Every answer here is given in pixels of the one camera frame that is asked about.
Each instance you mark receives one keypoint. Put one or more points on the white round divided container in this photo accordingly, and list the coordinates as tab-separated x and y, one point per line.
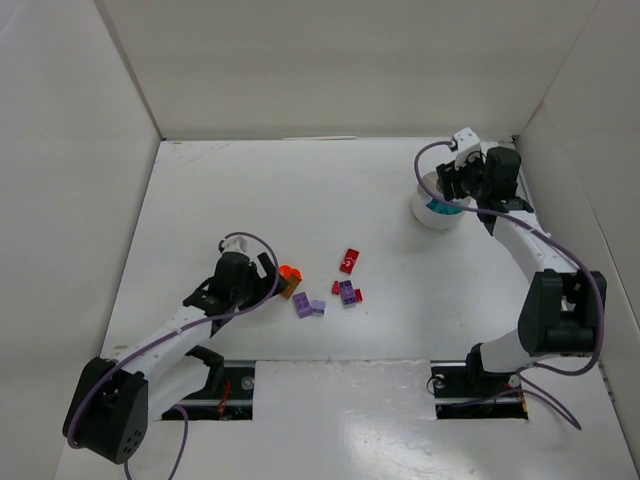
434	214

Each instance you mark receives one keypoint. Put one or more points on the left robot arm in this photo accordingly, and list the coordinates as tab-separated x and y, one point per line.
117	398

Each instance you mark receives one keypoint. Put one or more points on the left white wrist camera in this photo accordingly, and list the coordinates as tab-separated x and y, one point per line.
233	244

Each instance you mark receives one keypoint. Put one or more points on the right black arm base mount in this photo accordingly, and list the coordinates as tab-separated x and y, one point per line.
463	390

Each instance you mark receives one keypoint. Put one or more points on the large red lego brick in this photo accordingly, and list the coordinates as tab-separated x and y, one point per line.
349	261

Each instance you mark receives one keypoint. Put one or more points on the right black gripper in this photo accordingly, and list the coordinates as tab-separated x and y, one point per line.
451	179

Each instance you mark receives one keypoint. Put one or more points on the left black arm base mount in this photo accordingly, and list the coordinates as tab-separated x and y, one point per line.
227	394

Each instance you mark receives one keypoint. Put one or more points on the orange transparent lego piece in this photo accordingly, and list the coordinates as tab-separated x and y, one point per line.
289	273

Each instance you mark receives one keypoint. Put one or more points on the brown lego brick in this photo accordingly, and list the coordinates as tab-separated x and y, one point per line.
292	284

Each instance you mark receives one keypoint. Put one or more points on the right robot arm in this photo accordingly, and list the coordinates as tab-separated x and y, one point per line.
563	311

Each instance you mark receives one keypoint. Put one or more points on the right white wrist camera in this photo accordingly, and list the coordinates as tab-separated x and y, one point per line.
463	144

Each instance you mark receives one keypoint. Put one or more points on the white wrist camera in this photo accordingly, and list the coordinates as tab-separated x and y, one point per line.
233	244
463	144

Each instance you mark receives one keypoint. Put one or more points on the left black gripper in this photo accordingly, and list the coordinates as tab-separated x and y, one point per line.
265	275

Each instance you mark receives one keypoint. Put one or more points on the aluminium rail on right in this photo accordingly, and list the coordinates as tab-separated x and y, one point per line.
541	265

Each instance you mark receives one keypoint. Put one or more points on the purple lego brick on red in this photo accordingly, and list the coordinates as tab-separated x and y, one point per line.
349	295

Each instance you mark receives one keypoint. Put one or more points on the teal lego brick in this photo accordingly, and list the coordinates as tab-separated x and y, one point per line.
443	209

